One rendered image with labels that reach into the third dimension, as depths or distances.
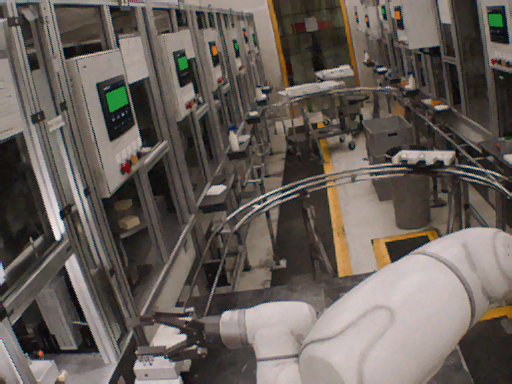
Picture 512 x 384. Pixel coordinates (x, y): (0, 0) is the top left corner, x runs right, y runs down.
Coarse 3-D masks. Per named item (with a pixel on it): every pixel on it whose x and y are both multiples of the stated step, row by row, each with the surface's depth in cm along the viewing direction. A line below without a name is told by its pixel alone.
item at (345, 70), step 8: (320, 72) 767; (328, 72) 720; (336, 72) 755; (344, 72) 745; (352, 72) 731; (344, 80) 801; (320, 104) 811; (328, 104) 735; (328, 112) 787; (344, 112) 764; (352, 112) 753; (328, 120) 819
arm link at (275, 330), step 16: (272, 304) 110; (288, 304) 109; (304, 304) 109; (256, 320) 107; (272, 320) 106; (288, 320) 106; (304, 320) 106; (256, 336) 106; (272, 336) 105; (288, 336) 105; (304, 336) 106; (256, 352) 107; (272, 352) 104; (288, 352) 104
